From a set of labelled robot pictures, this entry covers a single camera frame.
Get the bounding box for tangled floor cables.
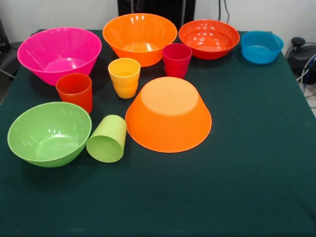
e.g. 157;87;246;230
295;53;316;109

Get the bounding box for black equipment box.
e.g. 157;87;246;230
0;17;11;52

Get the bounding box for orange plastic bowl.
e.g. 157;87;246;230
102;13;178;67
124;76;213;154

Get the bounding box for green plastic cup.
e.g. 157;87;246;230
85;114;127;163

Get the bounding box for black hanging cable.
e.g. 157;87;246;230
218;0;231;24

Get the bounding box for black cabinet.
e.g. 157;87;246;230
118;0;196;24

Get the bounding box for dark green table cloth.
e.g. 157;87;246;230
0;29;316;237

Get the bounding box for blue plastic bowl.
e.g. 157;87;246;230
240;30;284;65

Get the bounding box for red plastic cup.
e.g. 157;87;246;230
55;72;93;114

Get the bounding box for red-orange plastic bowl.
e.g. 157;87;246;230
178;19;240;61

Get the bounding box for green plastic bowl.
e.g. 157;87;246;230
7;101;93;168

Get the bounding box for magenta plastic cup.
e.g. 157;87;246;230
162;43;193;79

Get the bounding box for pink plastic bowl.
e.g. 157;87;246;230
16;27;103;86

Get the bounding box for yellow plastic cup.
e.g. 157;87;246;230
108;57;141;99

